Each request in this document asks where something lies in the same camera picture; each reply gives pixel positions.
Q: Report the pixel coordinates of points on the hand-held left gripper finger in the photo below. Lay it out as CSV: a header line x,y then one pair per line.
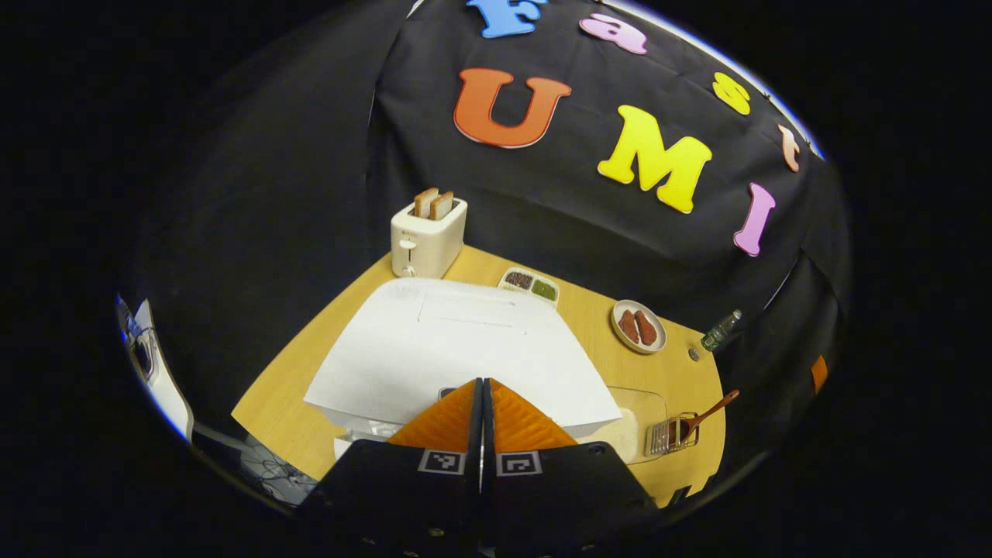
x,y
474,496
490,496

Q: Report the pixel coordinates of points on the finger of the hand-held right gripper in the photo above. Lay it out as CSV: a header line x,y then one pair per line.
x,y
819,374

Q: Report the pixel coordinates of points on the brown wooden spoon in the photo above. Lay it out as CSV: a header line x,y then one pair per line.
x,y
713,407

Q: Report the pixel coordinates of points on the white rice cooker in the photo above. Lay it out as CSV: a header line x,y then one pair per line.
x,y
465,349

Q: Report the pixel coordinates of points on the clear plastic water bottle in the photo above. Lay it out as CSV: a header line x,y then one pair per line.
x,y
721,332

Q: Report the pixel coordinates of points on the clear glass tray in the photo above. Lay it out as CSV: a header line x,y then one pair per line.
x,y
643,399

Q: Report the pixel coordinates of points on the brown meat piece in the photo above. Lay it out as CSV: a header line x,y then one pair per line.
x,y
628,327
645,328

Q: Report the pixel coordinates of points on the white round plate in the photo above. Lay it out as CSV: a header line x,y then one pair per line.
x,y
618,333

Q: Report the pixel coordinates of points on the white divided grain dish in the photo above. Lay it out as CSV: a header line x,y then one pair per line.
x,y
531,284

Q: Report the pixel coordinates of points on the toast bread slice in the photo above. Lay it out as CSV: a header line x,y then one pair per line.
x,y
442,207
425,203

